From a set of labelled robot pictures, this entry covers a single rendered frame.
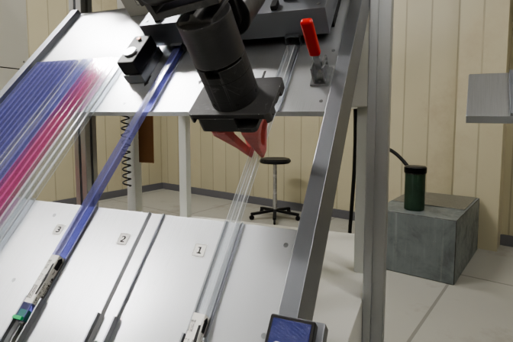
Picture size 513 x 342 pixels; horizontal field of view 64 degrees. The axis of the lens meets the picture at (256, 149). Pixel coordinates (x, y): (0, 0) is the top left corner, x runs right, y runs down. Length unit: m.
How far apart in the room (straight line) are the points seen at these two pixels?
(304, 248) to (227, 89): 0.18
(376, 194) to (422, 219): 1.84
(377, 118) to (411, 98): 2.86
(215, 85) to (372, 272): 0.55
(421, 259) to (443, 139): 1.22
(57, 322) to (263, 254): 0.25
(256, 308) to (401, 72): 3.36
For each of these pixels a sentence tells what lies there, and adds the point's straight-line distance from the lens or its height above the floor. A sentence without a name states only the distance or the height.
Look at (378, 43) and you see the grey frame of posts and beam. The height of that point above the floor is 1.12.
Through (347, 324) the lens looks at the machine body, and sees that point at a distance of 0.79.
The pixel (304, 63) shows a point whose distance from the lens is 0.65.
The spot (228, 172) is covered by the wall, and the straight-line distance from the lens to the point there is 4.70.
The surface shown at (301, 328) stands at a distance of 0.37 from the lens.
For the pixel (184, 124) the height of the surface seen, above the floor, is 0.95.
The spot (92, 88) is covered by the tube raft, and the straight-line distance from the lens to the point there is 0.80.
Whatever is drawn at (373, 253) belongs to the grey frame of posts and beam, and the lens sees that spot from 0.85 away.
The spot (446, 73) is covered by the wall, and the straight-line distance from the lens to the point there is 3.61.
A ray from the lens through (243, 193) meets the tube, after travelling 0.49.
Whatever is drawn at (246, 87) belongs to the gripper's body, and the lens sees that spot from 0.45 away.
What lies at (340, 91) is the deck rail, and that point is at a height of 1.02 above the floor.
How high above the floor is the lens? 0.99
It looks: 5 degrees down
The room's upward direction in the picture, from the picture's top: straight up
